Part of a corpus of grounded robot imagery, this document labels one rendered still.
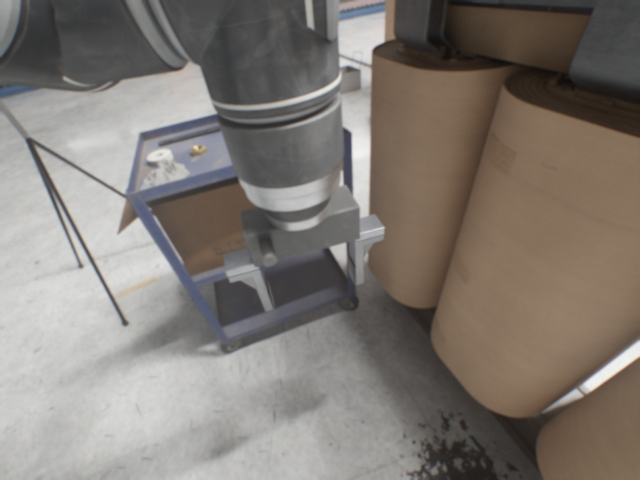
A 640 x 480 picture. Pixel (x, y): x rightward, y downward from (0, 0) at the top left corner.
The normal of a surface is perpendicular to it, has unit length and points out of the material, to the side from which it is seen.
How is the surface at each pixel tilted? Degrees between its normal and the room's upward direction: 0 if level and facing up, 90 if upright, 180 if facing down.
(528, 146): 90
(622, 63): 90
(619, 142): 90
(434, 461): 0
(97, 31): 108
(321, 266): 0
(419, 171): 90
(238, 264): 0
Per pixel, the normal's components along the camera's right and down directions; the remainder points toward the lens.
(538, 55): -0.91, 0.36
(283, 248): 0.25, 0.64
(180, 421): -0.12, -0.72
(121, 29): 0.07, 0.88
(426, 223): -0.40, 0.66
